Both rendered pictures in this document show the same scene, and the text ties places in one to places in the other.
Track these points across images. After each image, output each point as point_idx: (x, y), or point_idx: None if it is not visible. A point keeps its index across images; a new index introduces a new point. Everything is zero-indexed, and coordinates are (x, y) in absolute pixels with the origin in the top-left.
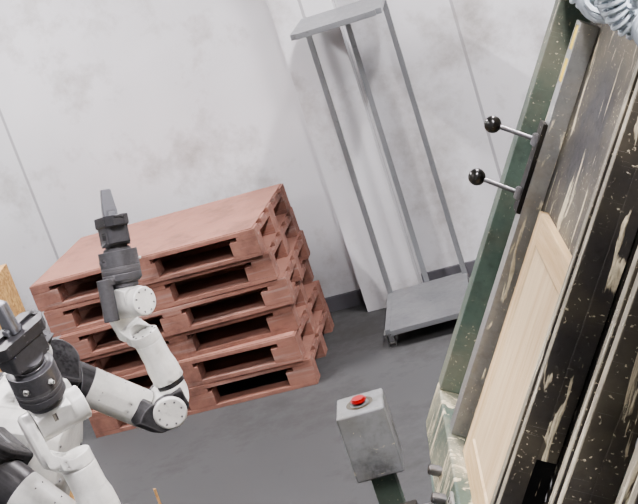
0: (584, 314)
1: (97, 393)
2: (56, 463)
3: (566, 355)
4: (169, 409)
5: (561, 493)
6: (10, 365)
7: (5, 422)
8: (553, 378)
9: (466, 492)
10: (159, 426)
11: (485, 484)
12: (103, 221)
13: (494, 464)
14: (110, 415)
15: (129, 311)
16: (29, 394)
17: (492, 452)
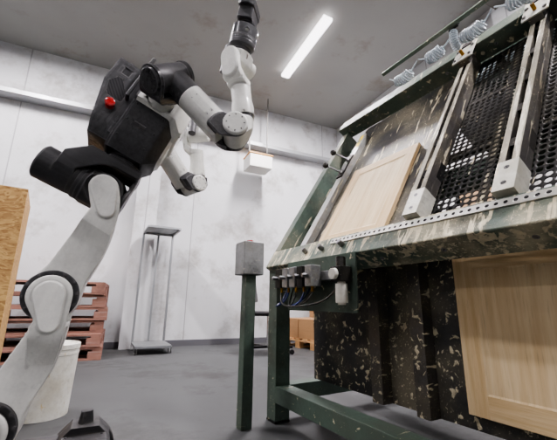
0: (455, 120)
1: (173, 154)
2: (241, 71)
3: (450, 130)
4: (200, 180)
5: (524, 105)
6: (250, 10)
7: None
8: (447, 135)
9: None
10: (193, 185)
11: (360, 226)
12: None
13: (367, 216)
14: (171, 169)
15: (201, 134)
16: (247, 31)
17: (360, 218)
